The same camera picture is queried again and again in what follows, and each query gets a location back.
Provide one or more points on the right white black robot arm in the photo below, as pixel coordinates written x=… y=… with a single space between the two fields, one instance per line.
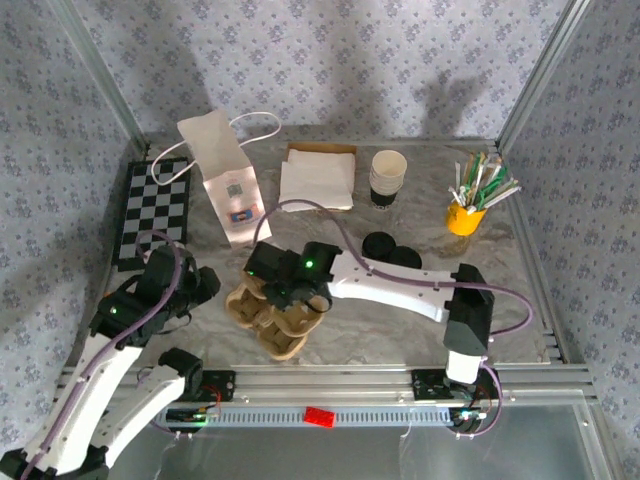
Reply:
x=400 y=292

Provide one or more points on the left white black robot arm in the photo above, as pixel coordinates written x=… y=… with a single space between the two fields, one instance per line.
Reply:
x=90 y=400

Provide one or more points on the black grey checkerboard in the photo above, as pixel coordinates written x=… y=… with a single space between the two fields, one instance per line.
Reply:
x=150 y=200

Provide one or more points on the white napkin stack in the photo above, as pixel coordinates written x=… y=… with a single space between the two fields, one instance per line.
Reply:
x=315 y=180

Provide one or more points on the black plastic cup lid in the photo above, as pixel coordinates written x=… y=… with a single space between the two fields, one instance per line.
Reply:
x=377 y=246

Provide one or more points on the nested white paper cups stack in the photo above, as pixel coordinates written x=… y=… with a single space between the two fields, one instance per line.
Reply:
x=387 y=165

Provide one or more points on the red toy brick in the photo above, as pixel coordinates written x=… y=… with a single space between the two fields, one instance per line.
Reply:
x=320 y=417

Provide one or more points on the yellow tin holder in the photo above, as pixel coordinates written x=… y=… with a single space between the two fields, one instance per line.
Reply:
x=465 y=222

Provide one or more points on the paper-wrapped white straw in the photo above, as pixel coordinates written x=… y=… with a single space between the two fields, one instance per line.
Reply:
x=507 y=194
x=460 y=176

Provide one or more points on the wooden stir stick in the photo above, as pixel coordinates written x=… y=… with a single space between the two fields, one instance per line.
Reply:
x=470 y=167

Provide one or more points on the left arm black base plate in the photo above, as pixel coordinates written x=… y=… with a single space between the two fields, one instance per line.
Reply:
x=227 y=385

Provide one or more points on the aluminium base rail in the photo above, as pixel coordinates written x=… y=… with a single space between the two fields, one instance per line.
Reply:
x=325 y=385

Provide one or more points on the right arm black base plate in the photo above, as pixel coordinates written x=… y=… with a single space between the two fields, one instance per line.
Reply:
x=425 y=387

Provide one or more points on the aluminium back rail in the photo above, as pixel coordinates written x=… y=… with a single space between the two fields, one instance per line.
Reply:
x=440 y=141

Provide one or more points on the aluminium corner post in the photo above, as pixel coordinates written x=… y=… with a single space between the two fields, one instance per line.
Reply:
x=541 y=75
x=102 y=75

